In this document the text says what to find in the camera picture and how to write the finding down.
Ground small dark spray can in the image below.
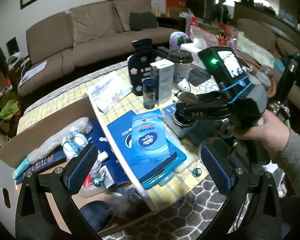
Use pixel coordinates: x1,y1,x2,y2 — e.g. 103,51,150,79
142,79,155,109

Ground black lid plastic cup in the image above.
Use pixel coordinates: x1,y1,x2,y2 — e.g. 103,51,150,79
168,50,193,85

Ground black hot water bottle cover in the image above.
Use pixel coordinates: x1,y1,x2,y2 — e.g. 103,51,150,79
128,38,162,96

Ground cardboard sorting box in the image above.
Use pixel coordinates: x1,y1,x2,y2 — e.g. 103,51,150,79
0,93,161,239

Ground person's right hand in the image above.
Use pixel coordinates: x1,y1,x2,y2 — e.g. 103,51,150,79
234,110,290,160

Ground red white snack bag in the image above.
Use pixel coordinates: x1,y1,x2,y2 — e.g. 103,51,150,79
190,17,237,49

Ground white tissue box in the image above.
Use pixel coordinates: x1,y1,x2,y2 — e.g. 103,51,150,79
180,38,207,69

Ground blue wet wipes pack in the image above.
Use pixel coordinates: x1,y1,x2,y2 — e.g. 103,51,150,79
131,109,170,165

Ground white tall carton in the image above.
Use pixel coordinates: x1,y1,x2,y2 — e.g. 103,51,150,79
151,59,174,105

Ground yellow plaid tablecloth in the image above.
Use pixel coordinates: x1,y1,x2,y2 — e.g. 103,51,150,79
17,62,209,209

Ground dark blue noodle box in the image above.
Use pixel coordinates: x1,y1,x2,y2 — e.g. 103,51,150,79
15,147,66,185

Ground purple egg toy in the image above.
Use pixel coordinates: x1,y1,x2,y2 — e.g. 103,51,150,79
170,31,191,50

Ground blue flat box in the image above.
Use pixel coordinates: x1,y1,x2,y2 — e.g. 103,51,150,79
108,109,187,189

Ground red gift boxes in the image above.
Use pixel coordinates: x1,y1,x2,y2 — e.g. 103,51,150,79
165,0,188,18

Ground dark green cushion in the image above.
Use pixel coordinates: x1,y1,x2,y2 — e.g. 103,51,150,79
129,11,158,31

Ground brown fabric sofa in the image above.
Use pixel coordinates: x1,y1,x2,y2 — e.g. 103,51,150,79
18,0,175,97

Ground paper sheet on sofa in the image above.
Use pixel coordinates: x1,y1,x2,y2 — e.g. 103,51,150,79
19,61,47,87

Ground white bottle brush teal handle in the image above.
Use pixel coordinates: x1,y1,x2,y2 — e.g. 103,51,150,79
13,117,92,180

